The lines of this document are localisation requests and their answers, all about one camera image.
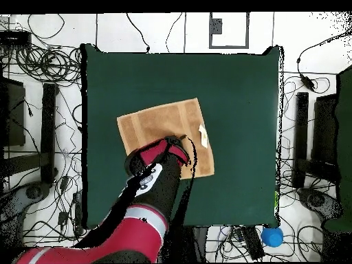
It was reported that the tan terry towel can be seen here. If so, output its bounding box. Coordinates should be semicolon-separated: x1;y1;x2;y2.
116;97;215;180

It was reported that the black flat panel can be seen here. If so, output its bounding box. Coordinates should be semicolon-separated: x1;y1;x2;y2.
311;94;338;166
0;76;26;147

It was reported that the dark green table cloth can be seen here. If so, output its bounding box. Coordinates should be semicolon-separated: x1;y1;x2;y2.
80;43;285;229

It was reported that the black upright bar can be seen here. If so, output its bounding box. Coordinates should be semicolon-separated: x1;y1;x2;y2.
292;91;309;189
40;82;59;184

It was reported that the blue round object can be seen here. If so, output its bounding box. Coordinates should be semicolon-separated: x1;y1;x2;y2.
260;225;284;248

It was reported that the dark grey stand base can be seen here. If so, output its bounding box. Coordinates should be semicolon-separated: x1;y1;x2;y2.
298;188;343;221
0;181;53;263

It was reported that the dark green hanging cloth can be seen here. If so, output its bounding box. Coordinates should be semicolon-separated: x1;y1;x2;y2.
324;65;352;234

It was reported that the black box device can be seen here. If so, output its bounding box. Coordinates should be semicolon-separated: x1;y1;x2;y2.
0;30;32;47

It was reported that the black cable with plug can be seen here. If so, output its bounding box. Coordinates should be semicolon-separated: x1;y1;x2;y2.
125;12;151;54

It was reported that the grey square floor frame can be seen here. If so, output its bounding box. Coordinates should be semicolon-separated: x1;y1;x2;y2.
208;12;250;50

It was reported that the black power adapter cable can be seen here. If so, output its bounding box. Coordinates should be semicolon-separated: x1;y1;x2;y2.
296;28;352;93

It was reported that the coiled black cable bundle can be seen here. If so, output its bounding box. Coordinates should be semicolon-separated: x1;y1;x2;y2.
14;45;83;83

